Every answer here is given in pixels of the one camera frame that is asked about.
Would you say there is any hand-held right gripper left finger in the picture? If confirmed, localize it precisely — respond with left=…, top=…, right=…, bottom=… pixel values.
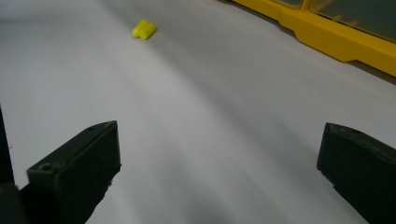
left=27, top=120, right=121, bottom=224

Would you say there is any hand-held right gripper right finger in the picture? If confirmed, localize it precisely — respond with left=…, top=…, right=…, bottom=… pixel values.
left=317, top=122, right=396, bottom=224

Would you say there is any yellow organizer cabinet with handle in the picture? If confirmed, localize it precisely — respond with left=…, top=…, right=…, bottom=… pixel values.
left=232, top=0, right=396, bottom=77

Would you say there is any small yellow block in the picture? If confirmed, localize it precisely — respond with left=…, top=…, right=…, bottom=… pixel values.
left=132, top=19, right=158, bottom=41

